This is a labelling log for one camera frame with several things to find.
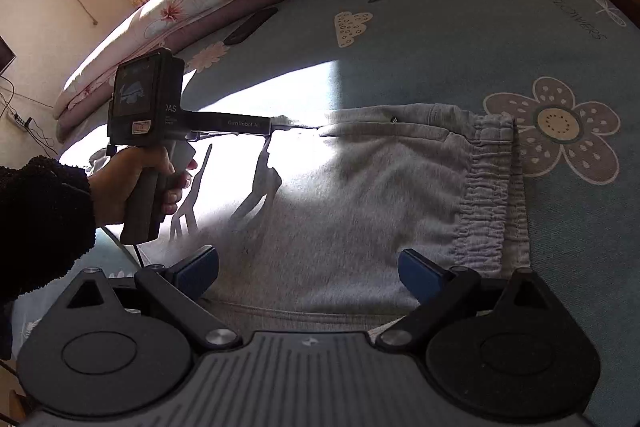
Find wall power strip with cables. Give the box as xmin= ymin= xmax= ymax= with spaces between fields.
xmin=0 ymin=76 xmax=59 ymax=158

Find grey sweatpants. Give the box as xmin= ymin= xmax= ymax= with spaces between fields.
xmin=84 ymin=102 xmax=533 ymax=338

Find person left forearm black sleeve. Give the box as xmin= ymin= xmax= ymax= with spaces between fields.
xmin=1 ymin=156 xmax=96 ymax=360

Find person left hand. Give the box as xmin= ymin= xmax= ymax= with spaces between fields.
xmin=88 ymin=145 xmax=176 ymax=228

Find teal floral bed sheet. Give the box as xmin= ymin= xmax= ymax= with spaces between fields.
xmin=182 ymin=0 xmax=639 ymax=426

